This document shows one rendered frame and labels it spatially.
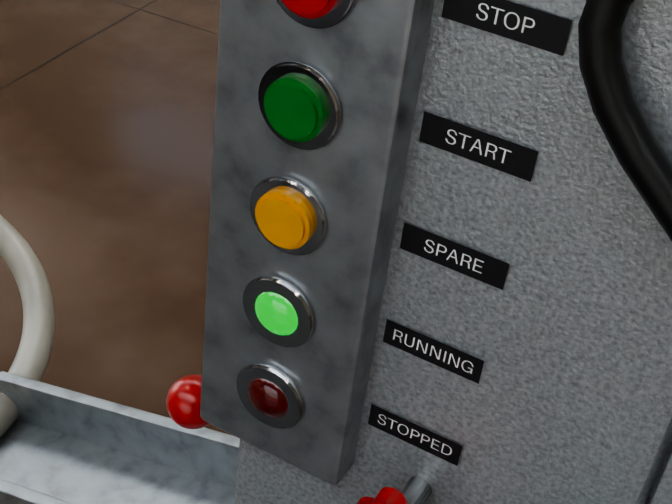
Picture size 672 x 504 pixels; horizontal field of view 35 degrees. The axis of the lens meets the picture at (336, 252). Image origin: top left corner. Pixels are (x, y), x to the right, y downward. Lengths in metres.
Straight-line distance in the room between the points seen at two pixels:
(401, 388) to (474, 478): 0.05
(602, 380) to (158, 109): 3.03
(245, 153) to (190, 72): 3.20
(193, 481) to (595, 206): 0.55
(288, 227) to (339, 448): 0.12
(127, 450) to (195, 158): 2.29
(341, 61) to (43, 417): 0.64
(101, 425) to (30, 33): 3.02
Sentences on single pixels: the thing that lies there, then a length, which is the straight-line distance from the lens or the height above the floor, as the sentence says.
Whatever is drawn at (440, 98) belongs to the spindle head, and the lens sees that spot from 0.40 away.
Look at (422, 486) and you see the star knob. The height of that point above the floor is 1.29.
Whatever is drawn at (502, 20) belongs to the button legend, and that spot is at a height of 1.52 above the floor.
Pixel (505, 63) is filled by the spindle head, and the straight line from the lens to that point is 0.39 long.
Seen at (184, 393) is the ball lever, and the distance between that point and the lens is 0.62.
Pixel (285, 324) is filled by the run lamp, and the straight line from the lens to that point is 0.46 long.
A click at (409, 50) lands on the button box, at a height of 1.50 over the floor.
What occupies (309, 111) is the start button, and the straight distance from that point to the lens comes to 0.40.
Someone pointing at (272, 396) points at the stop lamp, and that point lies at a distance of 0.49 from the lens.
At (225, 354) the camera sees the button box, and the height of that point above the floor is 1.32.
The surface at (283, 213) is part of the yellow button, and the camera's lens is 0.43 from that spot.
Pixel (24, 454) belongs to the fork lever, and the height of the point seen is 0.96.
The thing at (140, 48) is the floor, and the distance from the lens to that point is 3.78.
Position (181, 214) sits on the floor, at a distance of 2.92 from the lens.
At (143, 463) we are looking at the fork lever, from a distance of 0.92.
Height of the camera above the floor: 1.66
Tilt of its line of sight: 36 degrees down
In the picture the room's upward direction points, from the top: 8 degrees clockwise
